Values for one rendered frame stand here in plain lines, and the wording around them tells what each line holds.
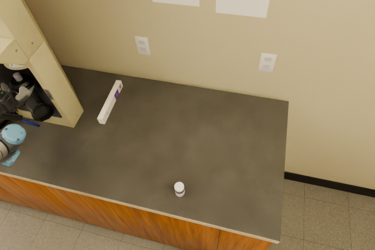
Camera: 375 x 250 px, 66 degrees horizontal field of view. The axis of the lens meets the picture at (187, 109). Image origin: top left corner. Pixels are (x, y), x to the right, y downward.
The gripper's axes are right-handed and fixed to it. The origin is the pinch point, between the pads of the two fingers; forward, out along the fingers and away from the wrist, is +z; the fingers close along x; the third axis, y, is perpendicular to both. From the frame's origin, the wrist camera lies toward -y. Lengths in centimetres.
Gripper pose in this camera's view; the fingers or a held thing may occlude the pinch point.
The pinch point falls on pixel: (23, 86)
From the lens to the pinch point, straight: 146.8
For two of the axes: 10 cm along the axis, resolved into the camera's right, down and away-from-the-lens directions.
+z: 2.5, -7.8, 5.8
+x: -9.7, -1.7, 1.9
